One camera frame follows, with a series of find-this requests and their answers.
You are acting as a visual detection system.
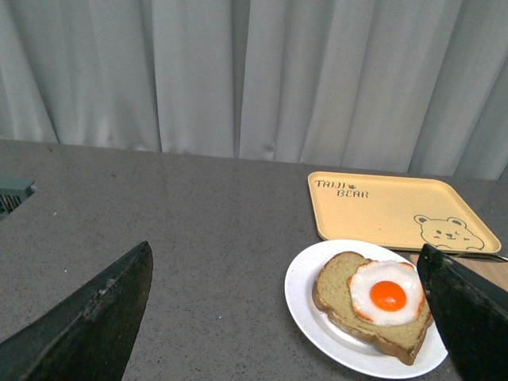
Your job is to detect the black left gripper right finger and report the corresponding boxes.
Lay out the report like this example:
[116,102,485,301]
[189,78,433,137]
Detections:
[418,244,507,380]

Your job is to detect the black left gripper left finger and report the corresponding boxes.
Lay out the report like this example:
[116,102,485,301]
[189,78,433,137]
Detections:
[1,241,153,380]

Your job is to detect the white round plate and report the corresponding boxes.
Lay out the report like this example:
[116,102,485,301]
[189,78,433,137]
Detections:
[284,240,448,379]

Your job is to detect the fried egg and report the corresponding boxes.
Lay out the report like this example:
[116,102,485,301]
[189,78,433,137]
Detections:
[348,260,424,326]

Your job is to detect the yellow bear tray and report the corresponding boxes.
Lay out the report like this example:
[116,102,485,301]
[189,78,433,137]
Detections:
[307,171,502,254]

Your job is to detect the bottom bread slice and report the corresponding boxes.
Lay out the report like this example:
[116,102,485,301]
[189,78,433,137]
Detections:
[313,252,433,365]

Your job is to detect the grey-green device at edge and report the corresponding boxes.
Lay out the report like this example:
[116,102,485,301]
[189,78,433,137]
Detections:
[0,175,36,220]

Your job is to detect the grey curtain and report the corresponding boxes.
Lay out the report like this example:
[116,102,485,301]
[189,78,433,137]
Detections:
[1,1,507,180]

